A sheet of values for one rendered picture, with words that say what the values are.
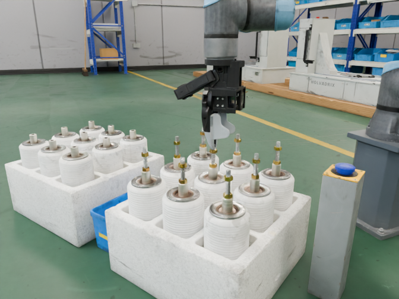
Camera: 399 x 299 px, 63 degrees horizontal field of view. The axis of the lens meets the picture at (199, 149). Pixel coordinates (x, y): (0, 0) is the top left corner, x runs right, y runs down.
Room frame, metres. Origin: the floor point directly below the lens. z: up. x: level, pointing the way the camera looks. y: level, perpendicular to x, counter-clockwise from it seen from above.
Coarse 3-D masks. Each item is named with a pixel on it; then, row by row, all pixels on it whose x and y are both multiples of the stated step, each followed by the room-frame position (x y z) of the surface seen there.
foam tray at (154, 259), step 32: (128, 224) 0.66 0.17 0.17; (160, 224) 0.67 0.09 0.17; (288, 224) 0.66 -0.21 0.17; (128, 256) 0.67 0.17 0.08; (160, 256) 0.60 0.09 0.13; (192, 256) 0.55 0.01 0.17; (256, 256) 0.54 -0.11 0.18; (288, 256) 0.68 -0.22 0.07; (160, 288) 0.61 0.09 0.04; (192, 288) 0.55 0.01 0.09; (224, 288) 0.50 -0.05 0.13; (256, 288) 0.55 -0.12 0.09
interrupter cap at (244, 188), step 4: (244, 184) 0.71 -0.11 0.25; (248, 184) 0.71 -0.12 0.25; (260, 184) 0.71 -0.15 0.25; (240, 188) 0.69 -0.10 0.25; (244, 188) 0.69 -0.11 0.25; (248, 188) 0.70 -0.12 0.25; (260, 188) 0.69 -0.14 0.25; (264, 188) 0.69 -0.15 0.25; (268, 188) 0.69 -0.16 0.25; (240, 192) 0.67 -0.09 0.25; (244, 192) 0.67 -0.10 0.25; (248, 192) 0.67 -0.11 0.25; (252, 192) 0.67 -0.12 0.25; (256, 192) 0.67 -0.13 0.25; (260, 192) 0.67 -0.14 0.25; (264, 192) 0.67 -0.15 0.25; (268, 192) 0.67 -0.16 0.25; (248, 196) 0.65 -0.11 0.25; (252, 196) 0.65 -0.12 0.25; (256, 196) 0.65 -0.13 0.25; (260, 196) 0.65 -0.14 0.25; (264, 196) 0.65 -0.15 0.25
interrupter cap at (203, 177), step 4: (204, 172) 0.79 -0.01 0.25; (220, 172) 0.79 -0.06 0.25; (200, 176) 0.76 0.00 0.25; (204, 176) 0.76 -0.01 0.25; (220, 176) 0.76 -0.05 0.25; (200, 180) 0.74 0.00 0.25; (204, 180) 0.74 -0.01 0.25; (208, 180) 0.73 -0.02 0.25; (212, 180) 0.74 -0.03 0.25; (216, 180) 0.74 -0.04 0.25; (220, 180) 0.73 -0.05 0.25; (212, 184) 0.72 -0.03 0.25
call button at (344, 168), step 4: (336, 164) 0.65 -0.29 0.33; (340, 164) 0.65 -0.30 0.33; (344, 164) 0.65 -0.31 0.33; (348, 164) 0.65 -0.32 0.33; (336, 168) 0.64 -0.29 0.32; (340, 168) 0.63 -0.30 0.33; (344, 168) 0.63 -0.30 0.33; (348, 168) 0.62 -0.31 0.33; (352, 168) 0.63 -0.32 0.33; (340, 172) 0.63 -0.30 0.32; (344, 172) 0.62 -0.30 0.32; (348, 172) 0.62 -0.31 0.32; (352, 172) 0.62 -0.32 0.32
